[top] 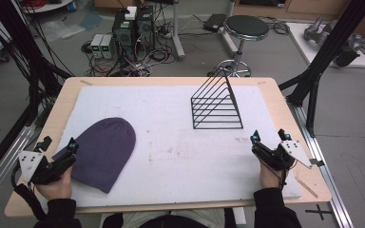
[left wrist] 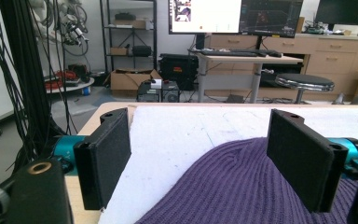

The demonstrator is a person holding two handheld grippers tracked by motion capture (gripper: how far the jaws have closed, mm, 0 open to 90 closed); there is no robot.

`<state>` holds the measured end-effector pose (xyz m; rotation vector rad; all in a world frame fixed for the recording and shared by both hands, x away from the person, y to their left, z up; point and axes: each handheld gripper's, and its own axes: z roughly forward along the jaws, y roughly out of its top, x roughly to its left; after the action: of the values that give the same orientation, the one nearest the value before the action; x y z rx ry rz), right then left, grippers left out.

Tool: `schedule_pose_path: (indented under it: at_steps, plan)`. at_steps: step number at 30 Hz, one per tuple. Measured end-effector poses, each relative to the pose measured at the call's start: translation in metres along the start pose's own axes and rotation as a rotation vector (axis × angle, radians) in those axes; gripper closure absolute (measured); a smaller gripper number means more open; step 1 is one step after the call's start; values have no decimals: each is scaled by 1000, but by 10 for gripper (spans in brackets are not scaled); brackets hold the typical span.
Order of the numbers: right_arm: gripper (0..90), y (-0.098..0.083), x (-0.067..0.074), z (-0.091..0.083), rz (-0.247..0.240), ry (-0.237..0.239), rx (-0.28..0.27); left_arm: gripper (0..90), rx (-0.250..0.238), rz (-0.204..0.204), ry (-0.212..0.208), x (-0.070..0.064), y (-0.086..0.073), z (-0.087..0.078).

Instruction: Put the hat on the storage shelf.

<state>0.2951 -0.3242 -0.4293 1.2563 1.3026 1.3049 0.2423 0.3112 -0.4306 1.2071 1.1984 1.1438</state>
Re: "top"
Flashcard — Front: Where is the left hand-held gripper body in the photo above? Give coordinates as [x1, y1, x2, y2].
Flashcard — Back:
[17, 150, 77, 186]

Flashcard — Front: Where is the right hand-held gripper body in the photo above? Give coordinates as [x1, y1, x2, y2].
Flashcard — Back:
[251, 140, 326, 172]

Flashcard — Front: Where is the purple knitted beanie hat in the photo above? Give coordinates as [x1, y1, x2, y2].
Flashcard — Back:
[51, 117, 138, 195]

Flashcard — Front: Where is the black wire file rack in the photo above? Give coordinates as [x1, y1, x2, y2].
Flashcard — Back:
[190, 66, 244, 130]

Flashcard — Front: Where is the person's right hand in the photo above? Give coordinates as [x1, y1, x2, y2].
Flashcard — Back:
[259, 158, 288, 191]

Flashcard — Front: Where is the person's left hand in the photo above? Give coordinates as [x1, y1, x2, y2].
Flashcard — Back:
[35, 165, 74, 201]

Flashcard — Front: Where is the thin wooden strip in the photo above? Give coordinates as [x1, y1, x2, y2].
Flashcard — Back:
[294, 176, 319, 200]

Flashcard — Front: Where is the white foam mat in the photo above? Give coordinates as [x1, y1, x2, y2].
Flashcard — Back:
[40, 84, 302, 209]

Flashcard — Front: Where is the white floor board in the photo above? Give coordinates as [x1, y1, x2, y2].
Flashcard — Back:
[285, 21, 365, 69]

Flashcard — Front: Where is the grey power supply unit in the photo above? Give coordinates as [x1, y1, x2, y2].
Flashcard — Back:
[89, 33, 105, 60]
[100, 33, 114, 60]

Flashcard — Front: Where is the grey metal desk leg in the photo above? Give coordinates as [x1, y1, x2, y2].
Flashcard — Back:
[221, 0, 240, 58]
[170, 0, 187, 62]

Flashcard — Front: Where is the black round stool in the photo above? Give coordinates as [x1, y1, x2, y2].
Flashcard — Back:
[206, 14, 271, 78]

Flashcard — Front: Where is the person's torso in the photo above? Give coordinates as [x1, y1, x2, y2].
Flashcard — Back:
[102, 208, 238, 228]

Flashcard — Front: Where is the black flat box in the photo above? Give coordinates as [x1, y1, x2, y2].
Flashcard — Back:
[202, 12, 228, 33]

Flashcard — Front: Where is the black computer tower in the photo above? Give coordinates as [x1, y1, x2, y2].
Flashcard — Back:
[111, 9, 138, 63]
[135, 5, 156, 54]

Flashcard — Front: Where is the round white table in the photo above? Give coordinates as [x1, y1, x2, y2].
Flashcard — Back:
[20, 0, 74, 14]

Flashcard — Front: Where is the white box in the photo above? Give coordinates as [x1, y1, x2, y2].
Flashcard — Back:
[124, 6, 138, 21]

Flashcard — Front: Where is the aluminium rail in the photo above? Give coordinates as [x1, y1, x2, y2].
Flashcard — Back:
[285, 96, 355, 228]
[0, 123, 36, 212]

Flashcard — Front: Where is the black metal frame post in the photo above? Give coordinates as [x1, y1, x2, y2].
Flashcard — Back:
[278, 0, 365, 138]
[0, 0, 74, 188]

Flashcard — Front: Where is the coil of black cables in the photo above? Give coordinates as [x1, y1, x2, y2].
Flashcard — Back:
[259, 15, 291, 36]

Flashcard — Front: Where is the tangle of floor cables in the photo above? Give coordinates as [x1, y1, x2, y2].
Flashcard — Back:
[81, 18, 184, 78]

